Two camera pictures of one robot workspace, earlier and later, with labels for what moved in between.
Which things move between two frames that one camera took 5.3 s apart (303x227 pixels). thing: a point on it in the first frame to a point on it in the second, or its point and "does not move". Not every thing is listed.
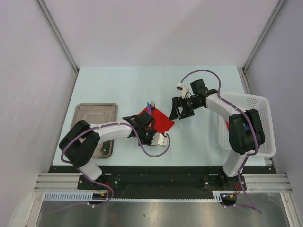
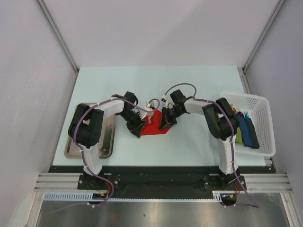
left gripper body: (146, 136) to (130, 116)
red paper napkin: (162, 122) does not move
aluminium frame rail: (266, 182) does not move
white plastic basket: (245, 102) does not move
